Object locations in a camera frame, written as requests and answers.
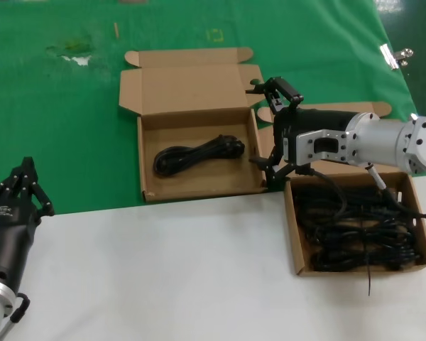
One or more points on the green table cloth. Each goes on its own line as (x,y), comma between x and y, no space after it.
(57,124)

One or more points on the open brown cardboard box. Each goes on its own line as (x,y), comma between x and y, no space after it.
(294,227)
(199,89)

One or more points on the tan thin strip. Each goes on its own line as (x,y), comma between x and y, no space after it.
(116,30)

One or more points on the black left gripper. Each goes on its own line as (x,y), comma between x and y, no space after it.
(7,227)

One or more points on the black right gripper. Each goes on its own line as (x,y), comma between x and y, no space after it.
(316,120)

